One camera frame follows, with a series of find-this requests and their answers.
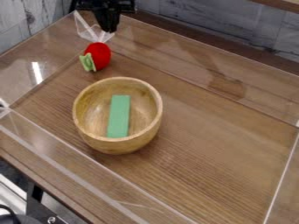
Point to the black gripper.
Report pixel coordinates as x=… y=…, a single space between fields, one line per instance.
x=123 y=6

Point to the red plush fruit green leaves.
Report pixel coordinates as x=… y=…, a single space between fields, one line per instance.
x=97 y=57

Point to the wooden bowl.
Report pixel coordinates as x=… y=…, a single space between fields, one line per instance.
x=91 y=109

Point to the green rectangular block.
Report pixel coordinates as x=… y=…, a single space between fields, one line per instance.
x=119 y=116

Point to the black metal table leg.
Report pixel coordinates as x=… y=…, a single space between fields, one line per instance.
x=35 y=192

